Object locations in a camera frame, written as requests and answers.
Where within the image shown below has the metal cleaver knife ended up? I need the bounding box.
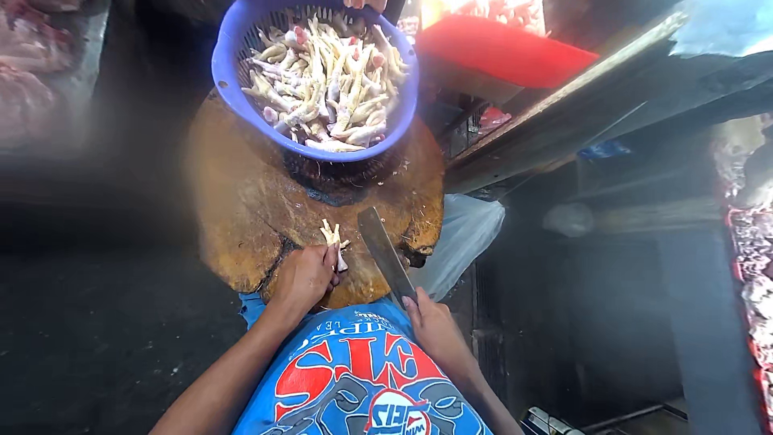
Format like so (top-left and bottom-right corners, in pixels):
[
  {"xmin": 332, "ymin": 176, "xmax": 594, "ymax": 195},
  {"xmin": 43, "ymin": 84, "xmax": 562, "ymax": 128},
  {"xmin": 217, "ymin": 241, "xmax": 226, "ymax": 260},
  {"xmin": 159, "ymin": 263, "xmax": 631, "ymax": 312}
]
[{"xmin": 358, "ymin": 207, "xmax": 419, "ymax": 309}]

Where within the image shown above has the red plastic bag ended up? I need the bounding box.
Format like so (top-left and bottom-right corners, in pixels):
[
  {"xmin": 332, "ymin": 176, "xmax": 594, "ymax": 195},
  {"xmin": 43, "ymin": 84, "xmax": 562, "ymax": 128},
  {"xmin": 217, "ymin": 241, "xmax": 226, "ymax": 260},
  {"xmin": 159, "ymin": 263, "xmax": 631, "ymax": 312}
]
[{"xmin": 477, "ymin": 106, "xmax": 513, "ymax": 136}]

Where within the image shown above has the pile of chicken feet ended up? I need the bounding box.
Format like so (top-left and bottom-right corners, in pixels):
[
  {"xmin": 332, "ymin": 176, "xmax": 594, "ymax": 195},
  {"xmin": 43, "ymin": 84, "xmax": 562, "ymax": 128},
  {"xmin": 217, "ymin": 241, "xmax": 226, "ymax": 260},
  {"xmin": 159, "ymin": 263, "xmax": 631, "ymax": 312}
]
[{"xmin": 240, "ymin": 13, "xmax": 411, "ymax": 153}]

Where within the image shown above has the single pale chicken foot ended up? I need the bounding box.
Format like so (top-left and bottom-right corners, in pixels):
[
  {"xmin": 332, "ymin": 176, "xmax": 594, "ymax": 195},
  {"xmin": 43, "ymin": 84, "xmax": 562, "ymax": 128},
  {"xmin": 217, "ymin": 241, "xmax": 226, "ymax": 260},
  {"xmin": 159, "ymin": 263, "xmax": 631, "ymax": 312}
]
[{"xmin": 320, "ymin": 219, "xmax": 351, "ymax": 273}]

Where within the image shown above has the person's left forearm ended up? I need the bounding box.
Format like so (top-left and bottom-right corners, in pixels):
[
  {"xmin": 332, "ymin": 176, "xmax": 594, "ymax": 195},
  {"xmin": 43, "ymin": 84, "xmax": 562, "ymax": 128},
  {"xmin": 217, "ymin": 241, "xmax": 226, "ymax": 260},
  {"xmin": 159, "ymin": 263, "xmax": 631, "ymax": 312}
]
[{"xmin": 149, "ymin": 298, "xmax": 309, "ymax": 435}]

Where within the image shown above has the purple plastic basket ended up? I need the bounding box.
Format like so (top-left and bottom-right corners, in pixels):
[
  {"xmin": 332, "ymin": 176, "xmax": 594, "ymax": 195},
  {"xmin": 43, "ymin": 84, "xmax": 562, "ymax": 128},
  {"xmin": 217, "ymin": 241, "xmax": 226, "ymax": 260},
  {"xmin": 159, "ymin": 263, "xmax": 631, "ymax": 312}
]
[{"xmin": 211, "ymin": 0, "xmax": 420, "ymax": 163}]

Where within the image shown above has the pile of pink meat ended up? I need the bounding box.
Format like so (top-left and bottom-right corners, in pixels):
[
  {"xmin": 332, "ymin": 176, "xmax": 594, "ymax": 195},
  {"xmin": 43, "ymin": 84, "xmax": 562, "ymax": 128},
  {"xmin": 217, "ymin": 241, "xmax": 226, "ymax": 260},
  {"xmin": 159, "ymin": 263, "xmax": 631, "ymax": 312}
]
[{"xmin": 447, "ymin": 0, "xmax": 547, "ymax": 37}]

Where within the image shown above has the blue plastic wrapper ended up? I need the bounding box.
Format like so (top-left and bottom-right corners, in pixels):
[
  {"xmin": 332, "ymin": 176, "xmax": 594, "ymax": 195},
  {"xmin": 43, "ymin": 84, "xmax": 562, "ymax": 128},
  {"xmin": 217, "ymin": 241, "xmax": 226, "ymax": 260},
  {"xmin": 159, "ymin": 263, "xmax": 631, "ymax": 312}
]
[{"xmin": 577, "ymin": 139, "xmax": 632, "ymax": 161}]

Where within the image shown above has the person's body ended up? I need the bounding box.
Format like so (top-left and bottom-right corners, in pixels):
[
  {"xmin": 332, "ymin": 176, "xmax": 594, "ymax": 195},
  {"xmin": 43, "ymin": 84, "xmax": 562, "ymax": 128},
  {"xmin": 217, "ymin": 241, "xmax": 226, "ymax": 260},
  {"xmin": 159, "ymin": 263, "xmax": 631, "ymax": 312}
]
[{"xmin": 232, "ymin": 292, "xmax": 496, "ymax": 435}]

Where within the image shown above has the long wooden beam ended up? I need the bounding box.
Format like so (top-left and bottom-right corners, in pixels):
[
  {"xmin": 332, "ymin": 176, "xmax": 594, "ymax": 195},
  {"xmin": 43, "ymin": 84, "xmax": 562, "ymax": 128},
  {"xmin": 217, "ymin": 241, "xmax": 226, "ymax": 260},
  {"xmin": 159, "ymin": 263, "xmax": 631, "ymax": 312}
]
[{"xmin": 444, "ymin": 11, "xmax": 689, "ymax": 194}]

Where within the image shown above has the person's left hand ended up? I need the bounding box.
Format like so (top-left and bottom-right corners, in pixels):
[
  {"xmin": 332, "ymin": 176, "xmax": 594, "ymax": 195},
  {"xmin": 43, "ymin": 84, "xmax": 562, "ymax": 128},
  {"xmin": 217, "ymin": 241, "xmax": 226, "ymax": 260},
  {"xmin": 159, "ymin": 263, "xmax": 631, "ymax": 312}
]
[{"xmin": 269, "ymin": 243, "xmax": 341, "ymax": 317}]

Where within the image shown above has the pile of raw meat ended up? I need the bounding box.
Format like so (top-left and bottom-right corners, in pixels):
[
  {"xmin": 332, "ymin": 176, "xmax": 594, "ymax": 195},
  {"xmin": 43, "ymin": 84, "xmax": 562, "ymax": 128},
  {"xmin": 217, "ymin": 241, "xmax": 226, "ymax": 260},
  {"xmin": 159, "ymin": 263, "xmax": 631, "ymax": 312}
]
[{"xmin": 0, "ymin": 0, "xmax": 76, "ymax": 149}]

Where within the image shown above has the light blue plastic sheet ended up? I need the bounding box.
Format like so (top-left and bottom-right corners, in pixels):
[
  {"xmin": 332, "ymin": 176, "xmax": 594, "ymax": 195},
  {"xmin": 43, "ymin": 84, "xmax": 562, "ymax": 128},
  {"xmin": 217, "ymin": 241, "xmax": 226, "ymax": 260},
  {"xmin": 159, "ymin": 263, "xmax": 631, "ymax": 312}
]
[{"xmin": 669, "ymin": 0, "xmax": 773, "ymax": 59}]

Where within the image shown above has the metal table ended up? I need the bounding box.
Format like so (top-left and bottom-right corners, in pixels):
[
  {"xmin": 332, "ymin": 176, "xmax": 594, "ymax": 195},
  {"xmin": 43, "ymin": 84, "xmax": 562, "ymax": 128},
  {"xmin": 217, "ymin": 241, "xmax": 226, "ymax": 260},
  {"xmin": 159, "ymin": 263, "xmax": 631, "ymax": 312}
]
[{"xmin": 0, "ymin": 0, "xmax": 113, "ymax": 155}]

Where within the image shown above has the translucent white plastic bag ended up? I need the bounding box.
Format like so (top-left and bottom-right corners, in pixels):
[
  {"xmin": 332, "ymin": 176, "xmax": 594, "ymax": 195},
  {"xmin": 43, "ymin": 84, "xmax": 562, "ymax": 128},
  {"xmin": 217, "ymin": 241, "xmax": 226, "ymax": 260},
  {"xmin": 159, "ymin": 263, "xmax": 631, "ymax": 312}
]
[{"xmin": 393, "ymin": 193, "xmax": 507, "ymax": 304}]

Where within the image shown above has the round wooden chopping block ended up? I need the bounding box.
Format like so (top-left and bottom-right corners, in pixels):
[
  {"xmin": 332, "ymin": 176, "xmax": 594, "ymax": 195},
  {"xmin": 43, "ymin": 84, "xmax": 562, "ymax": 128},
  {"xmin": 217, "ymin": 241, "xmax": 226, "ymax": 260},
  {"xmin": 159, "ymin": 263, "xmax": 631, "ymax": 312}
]
[{"xmin": 185, "ymin": 87, "xmax": 446, "ymax": 314}]

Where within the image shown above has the person's right forearm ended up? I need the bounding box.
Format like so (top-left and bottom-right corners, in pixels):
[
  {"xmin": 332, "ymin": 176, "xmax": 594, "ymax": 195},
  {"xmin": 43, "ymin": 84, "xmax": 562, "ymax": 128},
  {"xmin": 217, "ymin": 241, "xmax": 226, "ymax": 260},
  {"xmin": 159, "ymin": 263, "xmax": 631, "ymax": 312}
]
[{"xmin": 436, "ymin": 347, "xmax": 525, "ymax": 435}]

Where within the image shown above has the red tray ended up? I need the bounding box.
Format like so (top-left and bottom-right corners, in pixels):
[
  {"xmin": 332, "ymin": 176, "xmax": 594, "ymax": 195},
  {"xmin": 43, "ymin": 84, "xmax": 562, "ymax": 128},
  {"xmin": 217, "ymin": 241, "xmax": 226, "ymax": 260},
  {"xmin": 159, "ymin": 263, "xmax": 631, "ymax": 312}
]
[{"xmin": 414, "ymin": 14, "xmax": 601, "ymax": 90}]

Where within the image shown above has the person's right hand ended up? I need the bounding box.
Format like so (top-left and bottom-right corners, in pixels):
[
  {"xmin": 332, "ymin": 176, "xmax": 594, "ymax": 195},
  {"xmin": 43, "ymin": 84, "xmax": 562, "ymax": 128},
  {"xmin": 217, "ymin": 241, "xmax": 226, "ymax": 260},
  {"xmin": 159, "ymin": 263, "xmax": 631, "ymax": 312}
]
[{"xmin": 402, "ymin": 287, "xmax": 467, "ymax": 365}]

